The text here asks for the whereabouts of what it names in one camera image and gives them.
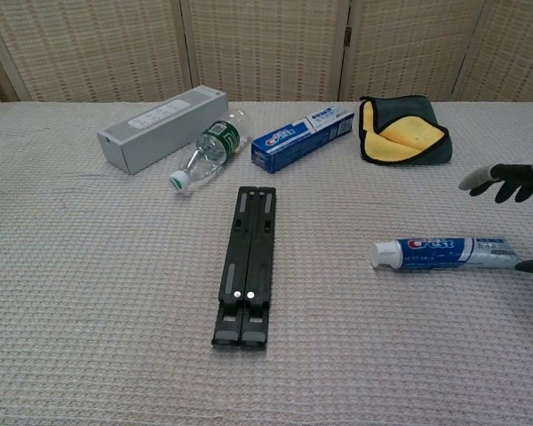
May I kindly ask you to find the black folded laptop stand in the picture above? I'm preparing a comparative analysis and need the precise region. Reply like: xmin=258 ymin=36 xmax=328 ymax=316
xmin=211 ymin=185 xmax=277 ymax=351

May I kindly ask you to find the long grey cardboard box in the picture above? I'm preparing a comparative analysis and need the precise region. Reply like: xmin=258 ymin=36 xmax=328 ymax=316
xmin=96 ymin=87 xmax=230 ymax=176

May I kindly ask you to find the beige woven tablecloth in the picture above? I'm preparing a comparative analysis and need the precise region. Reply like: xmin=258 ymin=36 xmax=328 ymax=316
xmin=0 ymin=100 xmax=533 ymax=426

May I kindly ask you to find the yellow grey microfibre cloth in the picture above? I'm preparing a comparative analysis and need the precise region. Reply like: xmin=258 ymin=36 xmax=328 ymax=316
xmin=358 ymin=95 xmax=452 ymax=166

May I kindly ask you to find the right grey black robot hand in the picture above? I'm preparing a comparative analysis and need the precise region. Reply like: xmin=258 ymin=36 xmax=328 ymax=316
xmin=458 ymin=154 xmax=533 ymax=275

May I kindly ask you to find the woven folding screen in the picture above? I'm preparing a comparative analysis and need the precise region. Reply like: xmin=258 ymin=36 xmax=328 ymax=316
xmin=0 ymin=0 xmax=533 ymax=104

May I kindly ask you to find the blue toothpaste carton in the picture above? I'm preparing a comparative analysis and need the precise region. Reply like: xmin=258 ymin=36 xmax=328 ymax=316
xmin=250 ymin=102 xmax=356 ymax=174

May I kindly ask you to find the blue white Crest toothpaste tube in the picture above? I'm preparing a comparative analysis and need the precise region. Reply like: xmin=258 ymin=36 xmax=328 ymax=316
xmin=370 ymin=236 xmax=524 ymax=271

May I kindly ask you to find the clear green-label water bottle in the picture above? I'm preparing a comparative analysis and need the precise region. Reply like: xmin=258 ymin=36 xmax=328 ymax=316
xmin=167 ymin=108 xmax=254 ymax=193

